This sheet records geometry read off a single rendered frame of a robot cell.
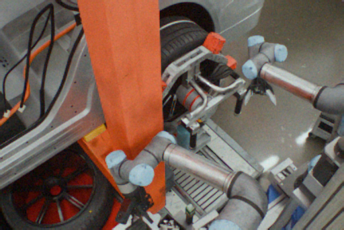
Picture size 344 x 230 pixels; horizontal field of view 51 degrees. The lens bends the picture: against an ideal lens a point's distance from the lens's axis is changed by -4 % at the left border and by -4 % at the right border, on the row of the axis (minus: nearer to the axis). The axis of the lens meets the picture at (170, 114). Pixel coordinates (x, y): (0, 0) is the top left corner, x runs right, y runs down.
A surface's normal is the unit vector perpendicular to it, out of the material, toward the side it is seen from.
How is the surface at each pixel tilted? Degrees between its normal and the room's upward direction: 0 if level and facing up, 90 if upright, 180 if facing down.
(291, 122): 0
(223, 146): 0
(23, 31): 6
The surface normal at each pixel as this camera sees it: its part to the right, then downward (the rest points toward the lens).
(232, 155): 0.00, -0.59
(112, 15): 0.65, 0.62
